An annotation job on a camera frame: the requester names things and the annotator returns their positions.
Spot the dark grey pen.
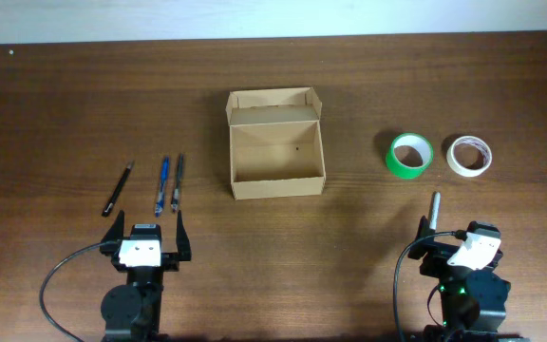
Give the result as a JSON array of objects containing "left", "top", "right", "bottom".
[{"left": 170, "top": 153, "right": 184, "bottom": 213}]

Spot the black cable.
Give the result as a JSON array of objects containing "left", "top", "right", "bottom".
[
  {"left": 39, "top": 240, "right": 121, "bottom": 342},
  {"left": 392, "top": 229, "right": 468, "bottom": 342}
]

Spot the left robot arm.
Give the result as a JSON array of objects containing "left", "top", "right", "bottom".
[{"left": 99, "top": 212, "right": 192, "bottom": 341}]

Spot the open cardboard box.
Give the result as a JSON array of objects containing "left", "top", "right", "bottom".
[{"left": 226, "top": 87, "right": 326, "bottom": 200}]

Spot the white masking tape roll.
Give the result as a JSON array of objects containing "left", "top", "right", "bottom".
[{"left": 446, "top": 136, "right": 493, "bottom": 178}]

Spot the black slim pen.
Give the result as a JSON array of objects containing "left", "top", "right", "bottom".
[{"left": 102, "top": 161, "right": 134, "bottom": 218}]

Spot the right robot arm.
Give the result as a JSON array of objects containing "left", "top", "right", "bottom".
[{"left": 408, "top": 217, "right": 511, "bottom": 341}]

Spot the grey black marker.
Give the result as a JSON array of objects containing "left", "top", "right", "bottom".
[{"left": 429, "top": 192, "right": 441, "bottom": 231}]

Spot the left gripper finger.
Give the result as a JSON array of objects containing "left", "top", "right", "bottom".
[
  {"left": 99, "top": 210, "right": 125, "bottom": 255},
  {"left": 176, "top": 211, "right": 192, "bottom": 261}
]

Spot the blue ballpoint pen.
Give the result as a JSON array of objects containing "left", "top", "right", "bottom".
[{"left": 154, "top": 156, "right": 170, "bottom": 218}]

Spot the left black cable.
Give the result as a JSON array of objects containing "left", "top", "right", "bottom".
[{"left": 39, "top": 240, "right": 121, "bottom": 342}]

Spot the right black cable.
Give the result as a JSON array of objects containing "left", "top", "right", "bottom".
[{"left": 392, "top": 229, "right": 468, "bottom": 342}]

